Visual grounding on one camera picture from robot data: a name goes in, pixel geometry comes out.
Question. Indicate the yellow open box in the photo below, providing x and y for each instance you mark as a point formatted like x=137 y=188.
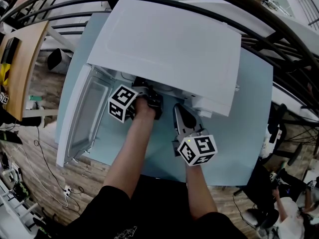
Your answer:
x=4 y=73

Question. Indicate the light blue table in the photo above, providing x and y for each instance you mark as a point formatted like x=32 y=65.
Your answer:
x=236 y=133

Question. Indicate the white microwave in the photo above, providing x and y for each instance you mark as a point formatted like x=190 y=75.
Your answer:
x=162 y=46

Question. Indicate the person's left forearm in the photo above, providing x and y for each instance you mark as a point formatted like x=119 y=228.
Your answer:
x=129 y=153

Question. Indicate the wooden table with white legs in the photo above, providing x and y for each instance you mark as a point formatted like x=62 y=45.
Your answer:
x=25 y=66

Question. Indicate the black and white bin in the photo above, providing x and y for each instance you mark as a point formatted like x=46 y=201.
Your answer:
x=56 y=58

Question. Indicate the person's black shirt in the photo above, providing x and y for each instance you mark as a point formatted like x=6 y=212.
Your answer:
x=159 y=208

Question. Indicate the white and black bicycle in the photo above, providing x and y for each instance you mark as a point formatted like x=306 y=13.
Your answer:
x=276 y=126

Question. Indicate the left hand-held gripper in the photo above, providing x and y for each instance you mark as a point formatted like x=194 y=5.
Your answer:
x=122 y=103

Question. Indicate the white power strip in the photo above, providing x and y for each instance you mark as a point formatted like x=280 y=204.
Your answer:
x=67 y=190

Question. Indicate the person's right forearm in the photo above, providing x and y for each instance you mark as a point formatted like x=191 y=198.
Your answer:
x=199 y=190

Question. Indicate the green bottle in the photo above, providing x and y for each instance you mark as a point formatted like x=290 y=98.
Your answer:
x=35 y=98

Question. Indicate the black rectangular box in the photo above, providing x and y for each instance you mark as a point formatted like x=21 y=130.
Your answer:
x=10 y=50

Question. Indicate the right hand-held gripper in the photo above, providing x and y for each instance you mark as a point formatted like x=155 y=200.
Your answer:
x=197 y=149

